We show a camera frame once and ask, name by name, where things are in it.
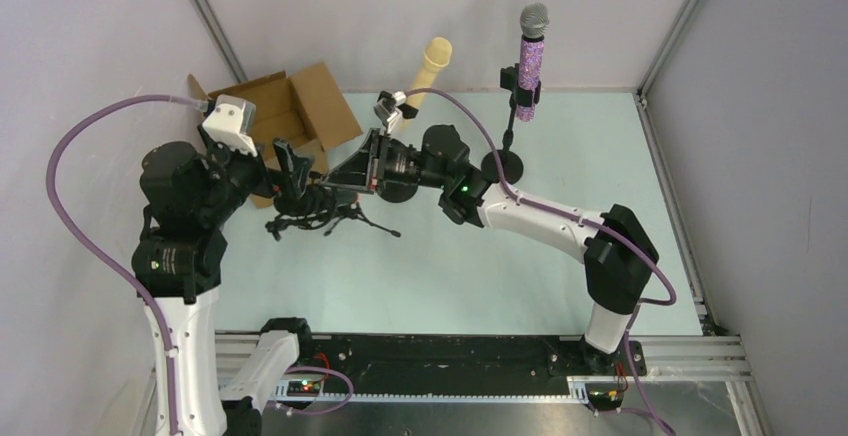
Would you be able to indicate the black round-base clip stand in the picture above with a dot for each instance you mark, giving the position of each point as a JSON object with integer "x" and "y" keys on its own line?
{"x": 510, "y": 135}

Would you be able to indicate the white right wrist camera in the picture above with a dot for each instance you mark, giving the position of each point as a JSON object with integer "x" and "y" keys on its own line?
{"x": 387, "y": 109}

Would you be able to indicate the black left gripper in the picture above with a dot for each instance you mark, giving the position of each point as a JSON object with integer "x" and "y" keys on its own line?
{"x": 266, "y": 173}

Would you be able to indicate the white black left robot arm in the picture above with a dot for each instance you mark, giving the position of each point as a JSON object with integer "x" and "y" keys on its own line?
{"x": 190, "y": 195}

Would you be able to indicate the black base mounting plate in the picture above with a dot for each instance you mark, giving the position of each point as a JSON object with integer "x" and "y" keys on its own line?
{"x": 468, "y": 365}

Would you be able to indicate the right base circuit board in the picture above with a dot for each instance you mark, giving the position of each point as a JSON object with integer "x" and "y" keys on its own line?
{"x": 605, "y": 401}

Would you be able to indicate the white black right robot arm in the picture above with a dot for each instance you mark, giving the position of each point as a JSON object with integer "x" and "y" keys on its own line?
{"x": 612, "y": 245}

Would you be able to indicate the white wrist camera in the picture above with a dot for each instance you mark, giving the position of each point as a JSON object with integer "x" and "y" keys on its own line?
{"x": 387, "y": 109}
{"x": 229, "y": 123}

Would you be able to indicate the brown cardboard box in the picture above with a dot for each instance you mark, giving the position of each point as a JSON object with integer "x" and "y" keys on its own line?
{"x": 305, "y": 109}

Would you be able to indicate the base circuit board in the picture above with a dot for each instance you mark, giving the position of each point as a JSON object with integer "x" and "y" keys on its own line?
{"x": 605, "y": 401}
{"x": 303, "y": 388}

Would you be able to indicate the black tripod shock mount stand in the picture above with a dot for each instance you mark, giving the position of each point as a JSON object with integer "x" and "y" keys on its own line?
{"x": 321, "y": 208}

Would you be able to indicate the left base circuit board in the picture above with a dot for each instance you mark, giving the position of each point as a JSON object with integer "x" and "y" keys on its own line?
{"x": 303, "y": 388}

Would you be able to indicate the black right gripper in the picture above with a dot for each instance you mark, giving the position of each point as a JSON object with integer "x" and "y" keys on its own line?
{"x": 376, "y": 162}

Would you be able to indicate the grey slotted cable duct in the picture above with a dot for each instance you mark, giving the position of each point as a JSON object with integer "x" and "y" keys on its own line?
{"x": 284, "y": 393}

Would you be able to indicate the purple glitter microphone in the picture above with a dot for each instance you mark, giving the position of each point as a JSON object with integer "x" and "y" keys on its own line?
{"x": 533, "y": 23}

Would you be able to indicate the beige microphone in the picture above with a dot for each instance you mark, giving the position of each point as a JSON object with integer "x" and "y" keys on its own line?
{"x": 436, "y": 57}

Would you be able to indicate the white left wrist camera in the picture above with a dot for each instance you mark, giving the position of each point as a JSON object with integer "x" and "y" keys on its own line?
{"x": 229, "y": 123}

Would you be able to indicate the black round-base clamp stand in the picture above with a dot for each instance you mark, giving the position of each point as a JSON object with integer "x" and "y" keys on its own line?
{"x": 398, "y": 156}

